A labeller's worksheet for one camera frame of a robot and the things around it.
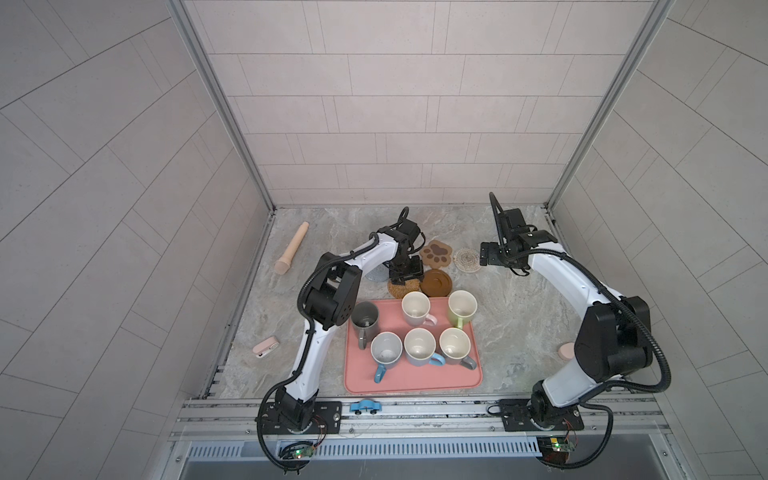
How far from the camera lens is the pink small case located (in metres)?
0.80

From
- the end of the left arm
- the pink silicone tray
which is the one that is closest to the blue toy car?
the pink silicone tray

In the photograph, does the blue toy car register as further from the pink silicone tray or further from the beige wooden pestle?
the beige wooden pestle

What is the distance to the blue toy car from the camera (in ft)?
2.37

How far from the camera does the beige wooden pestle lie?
96cm
